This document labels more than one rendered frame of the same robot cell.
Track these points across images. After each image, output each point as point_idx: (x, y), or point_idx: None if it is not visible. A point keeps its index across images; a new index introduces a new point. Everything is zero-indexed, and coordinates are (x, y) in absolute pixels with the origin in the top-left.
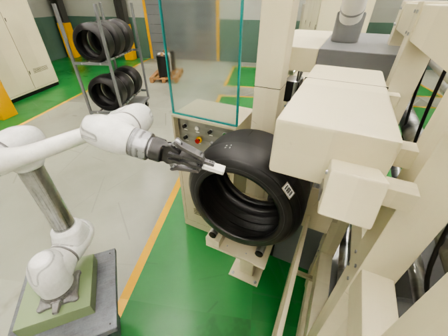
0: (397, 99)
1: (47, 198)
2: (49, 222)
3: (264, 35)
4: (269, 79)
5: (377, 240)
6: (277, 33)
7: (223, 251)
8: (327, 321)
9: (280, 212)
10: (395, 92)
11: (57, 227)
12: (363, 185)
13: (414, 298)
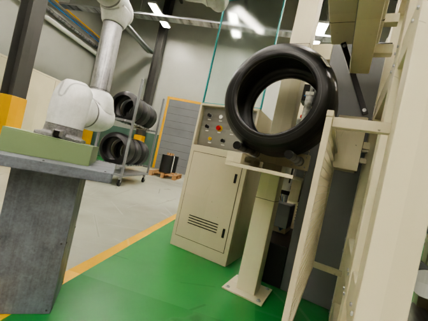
0: (398, 14)
1: (111, 50)
2: (95, 75)
3: (300, 11)
4: (301, 37)
5: (410, 0)
6: (309, 9)
7: (244, 165)
8: (380, 139)
9: (318, 82)
10: (395, 46)
11: (98, 81)
12: None
13: None
